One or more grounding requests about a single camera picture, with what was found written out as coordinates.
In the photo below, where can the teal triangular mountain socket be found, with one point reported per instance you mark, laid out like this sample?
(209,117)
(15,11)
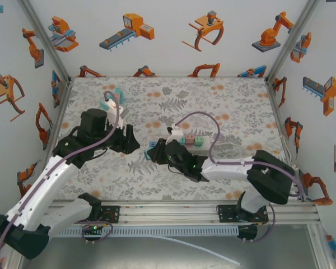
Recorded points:
(103,105)

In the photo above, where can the white power strip coloured sockets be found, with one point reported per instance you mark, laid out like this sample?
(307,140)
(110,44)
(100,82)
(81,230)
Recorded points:
(210,143)

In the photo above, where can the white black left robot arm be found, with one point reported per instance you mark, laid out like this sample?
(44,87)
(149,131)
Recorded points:
(44,182)

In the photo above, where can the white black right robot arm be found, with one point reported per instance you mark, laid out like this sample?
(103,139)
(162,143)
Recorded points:
(226,169)

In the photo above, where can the floral patterned table cloth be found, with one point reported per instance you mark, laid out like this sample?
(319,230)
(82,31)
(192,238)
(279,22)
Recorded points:
(240,98)

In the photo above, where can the thin white tube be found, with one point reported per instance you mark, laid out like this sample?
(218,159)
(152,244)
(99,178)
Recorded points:
(237,263)

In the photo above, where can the aluminium table side rail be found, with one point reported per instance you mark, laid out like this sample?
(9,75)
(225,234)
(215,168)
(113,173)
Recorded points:
(62,106)
(277,112)

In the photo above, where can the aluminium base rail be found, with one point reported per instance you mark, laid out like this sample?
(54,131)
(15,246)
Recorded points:
(170,213)

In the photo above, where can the aluminium frame post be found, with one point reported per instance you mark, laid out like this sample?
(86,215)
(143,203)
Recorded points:
(45,39)
(291,39)

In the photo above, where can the aluminium frame leg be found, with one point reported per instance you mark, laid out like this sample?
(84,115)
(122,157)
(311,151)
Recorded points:
(319,246)

